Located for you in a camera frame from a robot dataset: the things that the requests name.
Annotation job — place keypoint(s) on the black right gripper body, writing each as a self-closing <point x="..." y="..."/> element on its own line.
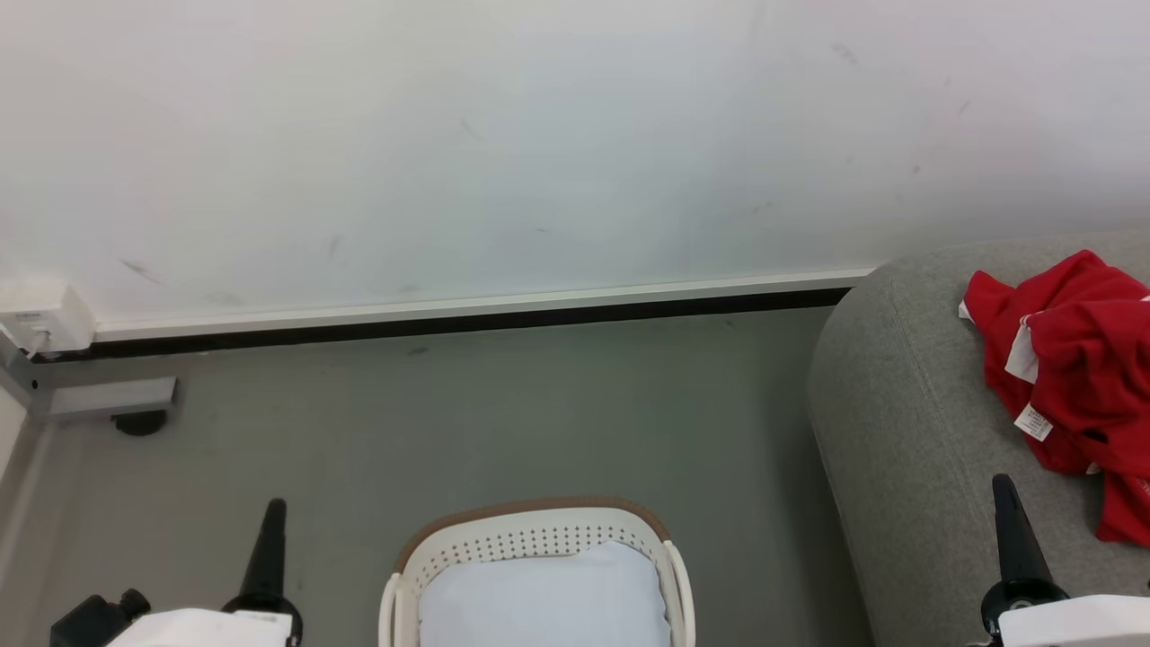
<point x="1024" y="602"/>

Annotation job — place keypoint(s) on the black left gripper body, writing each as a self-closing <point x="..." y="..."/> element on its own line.
<point x="265" y="607"/>

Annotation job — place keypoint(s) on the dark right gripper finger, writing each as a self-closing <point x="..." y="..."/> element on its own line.
<point x="1015" y="535"/>

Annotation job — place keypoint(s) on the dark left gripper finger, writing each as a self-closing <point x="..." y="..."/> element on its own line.
<point x="268" y="548"/>

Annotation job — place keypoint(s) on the red jacket with white stripes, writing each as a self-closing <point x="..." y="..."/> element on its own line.
<point x="1078" y="377"/>

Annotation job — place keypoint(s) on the white perforated laundry basket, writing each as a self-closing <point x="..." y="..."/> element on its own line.
<point x="539" y="539"/>

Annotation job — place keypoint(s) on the grey fabric sofa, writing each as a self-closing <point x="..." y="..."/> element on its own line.
<point x="907" y="467"/>

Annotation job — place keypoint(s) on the black round foot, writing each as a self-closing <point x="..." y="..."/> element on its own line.
<point x="141" y="422"/>

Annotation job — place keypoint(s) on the grey metal table leg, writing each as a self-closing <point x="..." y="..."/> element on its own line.
<point x="108" y="397"/>

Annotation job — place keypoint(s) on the pale white cloth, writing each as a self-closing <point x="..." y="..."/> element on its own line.
<point x="544" y="598"/>

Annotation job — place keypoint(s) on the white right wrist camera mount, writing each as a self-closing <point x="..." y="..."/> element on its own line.
<point x="1078" y="622"/>

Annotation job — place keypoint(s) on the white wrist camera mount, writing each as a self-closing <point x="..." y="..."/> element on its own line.
<point x="1078" y="622"/>
<point x="202" y="629"/>

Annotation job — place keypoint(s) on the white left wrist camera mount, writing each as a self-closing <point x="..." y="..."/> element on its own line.
<point x="202" y="629"/>

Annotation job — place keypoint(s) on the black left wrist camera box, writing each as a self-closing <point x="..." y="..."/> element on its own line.
<point x="94" y="620"/>

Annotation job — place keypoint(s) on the white wall socket box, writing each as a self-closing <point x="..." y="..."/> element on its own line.
<point x="45" y="316"/>

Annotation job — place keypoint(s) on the white wall baseboard trim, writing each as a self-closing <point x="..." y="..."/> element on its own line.
<point x="485" y="305"/>

